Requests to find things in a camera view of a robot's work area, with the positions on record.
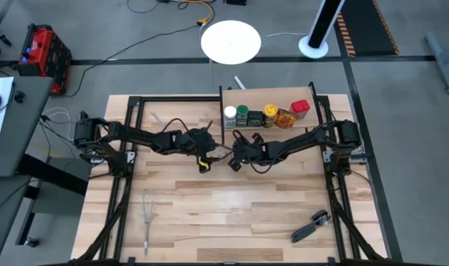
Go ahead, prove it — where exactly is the white round table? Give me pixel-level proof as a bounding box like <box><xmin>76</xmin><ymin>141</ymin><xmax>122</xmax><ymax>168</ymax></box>
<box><xmin>200</xmin><ymin>20</ymin><xmax>262</xmax><ymax>66</ymax></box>

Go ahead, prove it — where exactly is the dark jar yellow lid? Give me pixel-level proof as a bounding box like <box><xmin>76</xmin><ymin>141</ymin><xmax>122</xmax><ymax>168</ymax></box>
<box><xmin>262</xmin><ymin>103</ymin><xmax>279</xmax><ymax>129</ymax></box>

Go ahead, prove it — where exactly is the black shelf frame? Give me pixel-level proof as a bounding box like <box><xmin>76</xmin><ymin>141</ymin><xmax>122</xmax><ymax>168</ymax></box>
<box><xmin>218</xmin><ymin>81</ymin><xmax>323</xmax><ymax>146</ymax></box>

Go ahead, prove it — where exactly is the black aluminium table frame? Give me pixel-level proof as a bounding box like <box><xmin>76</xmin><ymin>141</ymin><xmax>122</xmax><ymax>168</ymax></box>
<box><xmin>71</xmin><ymin>94</ymin><xmax>405</xmax><ymax>266</ymax></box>

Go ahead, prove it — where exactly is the green black pepper tin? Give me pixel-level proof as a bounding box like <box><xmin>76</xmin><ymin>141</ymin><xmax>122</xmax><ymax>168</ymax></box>
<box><xmin>246</xmin><ymin>110</ymin><xmax>264</xmax><ymax>128</ymax></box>

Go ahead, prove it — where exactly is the oregano jar green lid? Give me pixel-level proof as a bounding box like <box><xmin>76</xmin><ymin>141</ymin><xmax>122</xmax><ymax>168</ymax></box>
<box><xmin>236</xmin><ymin>104</ymin><xmax>250</xmax><ymax>128</ymax></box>

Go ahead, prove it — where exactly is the metal wire whisk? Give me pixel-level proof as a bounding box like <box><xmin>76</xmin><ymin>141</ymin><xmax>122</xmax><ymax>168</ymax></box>
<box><xmin>140</xmin><ymin>190</ymin><xmax>156</xmax><ymax>256</ymax></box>

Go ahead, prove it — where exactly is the orange taco seasoning packet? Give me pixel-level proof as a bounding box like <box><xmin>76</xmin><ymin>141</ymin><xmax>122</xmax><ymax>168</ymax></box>
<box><xmin>274</xmin><ymin>108</ymin><xmax>298</xmax><ymax>129</ymax></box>

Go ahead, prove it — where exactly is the black mat orange striped edge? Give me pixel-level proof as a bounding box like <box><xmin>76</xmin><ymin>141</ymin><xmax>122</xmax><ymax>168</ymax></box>
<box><xmin>335</xmin><ymin>0</ymin><xmax>400</xmax><ymax>58</ymax></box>

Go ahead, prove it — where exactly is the red and black toolbox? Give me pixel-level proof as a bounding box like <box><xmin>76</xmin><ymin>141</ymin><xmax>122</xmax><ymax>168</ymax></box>
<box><xmin>17</xmin><ymin>23</ymin><xmax>72</xmax><ymax>95</ymax></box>

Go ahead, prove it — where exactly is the grey desk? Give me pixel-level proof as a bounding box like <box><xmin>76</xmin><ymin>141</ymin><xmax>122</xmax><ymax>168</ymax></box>
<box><xmin>0</xmin><ymin>175</ymin><xmax>30</xmax><ymax>266</ymax></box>
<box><xmin>0</xmin><ymin>75</ymin><xmax>55</xmax><ymax>178</ymax></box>

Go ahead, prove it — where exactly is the bagel sesame seasoning jar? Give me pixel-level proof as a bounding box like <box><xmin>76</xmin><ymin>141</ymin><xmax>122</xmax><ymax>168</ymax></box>
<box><xmin>223</xmin><ymin>106</ymin><xmax>238</xmax><ymax>129</ymax></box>

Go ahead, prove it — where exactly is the white paper sheet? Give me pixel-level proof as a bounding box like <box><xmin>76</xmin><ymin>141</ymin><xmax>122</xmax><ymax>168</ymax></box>
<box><xmin>0</xmin><ymin>76</ymin><xmax>14</xmax><ymax>138</ymax></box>

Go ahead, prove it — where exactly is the yellow floor cable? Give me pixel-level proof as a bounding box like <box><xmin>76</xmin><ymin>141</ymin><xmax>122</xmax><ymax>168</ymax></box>
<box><xmin>179</xmin><ymin>0</ymin><xmax>215</xmax><ymax>27</ymax></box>

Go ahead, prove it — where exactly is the smoked paprika tin red lid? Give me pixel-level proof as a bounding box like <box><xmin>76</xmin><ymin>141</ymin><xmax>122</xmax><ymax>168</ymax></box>
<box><xmin>289</xmin><ymin>99</ymin><xmax>311</xmax><ymax>120</ymax></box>

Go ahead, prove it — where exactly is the grey metal stand leg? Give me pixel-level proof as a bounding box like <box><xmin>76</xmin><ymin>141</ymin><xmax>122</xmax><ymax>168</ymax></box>
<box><xmin>425</xmin><ymin>31</ymin><xmax>449</xmax><ymax>95</ymax></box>

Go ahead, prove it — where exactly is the thin silver metal rod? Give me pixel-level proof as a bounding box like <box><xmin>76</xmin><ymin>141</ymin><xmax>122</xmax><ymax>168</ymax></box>
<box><xmin>150</xmin><ymin>112</ymin><xmax>167</xmax><ymax>129</ymax></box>

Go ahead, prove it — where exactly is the black floor cable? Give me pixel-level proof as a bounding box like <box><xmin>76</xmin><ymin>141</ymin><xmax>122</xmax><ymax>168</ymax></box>
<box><xmin>64</xmin><ymin>24</ymin><xmax>202</xmax><ymax>99</ymax></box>

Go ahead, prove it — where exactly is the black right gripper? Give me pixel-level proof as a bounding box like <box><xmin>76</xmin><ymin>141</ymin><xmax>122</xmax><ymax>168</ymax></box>
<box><xmin>229</xmin><ymin>132</ymin><xmax>273</xmax><ymax>173</ymax></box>

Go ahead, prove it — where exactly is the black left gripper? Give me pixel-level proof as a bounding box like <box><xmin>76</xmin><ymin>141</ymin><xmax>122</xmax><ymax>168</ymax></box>
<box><xmin>179</xmin><ymin>127</ymin><xmax>225</xmax><ymax>174</ymax></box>

